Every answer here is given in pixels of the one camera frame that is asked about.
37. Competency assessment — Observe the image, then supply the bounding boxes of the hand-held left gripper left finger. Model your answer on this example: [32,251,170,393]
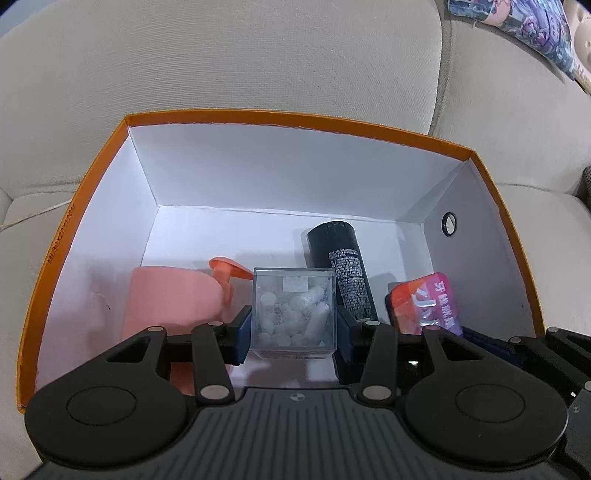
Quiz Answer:
[104,306,254,407]

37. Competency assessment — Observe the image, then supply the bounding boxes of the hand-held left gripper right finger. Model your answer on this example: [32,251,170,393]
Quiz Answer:
[335,306,492,402]

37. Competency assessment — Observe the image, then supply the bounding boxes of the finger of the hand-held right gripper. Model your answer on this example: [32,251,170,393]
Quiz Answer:
[462,327,550,370]
[545,326,591,393]

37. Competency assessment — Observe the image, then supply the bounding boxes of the clear plastic cube box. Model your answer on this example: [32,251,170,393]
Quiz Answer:
[249,267,339,361]

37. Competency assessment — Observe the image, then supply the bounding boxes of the pink pump bottle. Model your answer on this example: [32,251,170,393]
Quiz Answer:
[121,257,254,398]

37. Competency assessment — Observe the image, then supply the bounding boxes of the black spray can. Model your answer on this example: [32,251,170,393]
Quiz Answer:
[307,222,378,324]

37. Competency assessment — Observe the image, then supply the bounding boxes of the orange cardboard box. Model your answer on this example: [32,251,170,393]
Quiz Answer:
[17,112,546,414]

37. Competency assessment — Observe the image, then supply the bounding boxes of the beige sofa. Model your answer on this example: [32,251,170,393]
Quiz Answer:
[0,0,591,480]

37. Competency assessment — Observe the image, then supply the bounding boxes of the cream bear plush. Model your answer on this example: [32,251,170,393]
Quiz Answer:
[570,0,591,95]

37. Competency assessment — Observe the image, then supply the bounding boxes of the printed cartoon pillow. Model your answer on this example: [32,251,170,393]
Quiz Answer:
[447,0,583,81]

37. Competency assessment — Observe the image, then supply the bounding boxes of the white cable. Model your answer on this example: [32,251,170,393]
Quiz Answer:
[0,199,70,232]

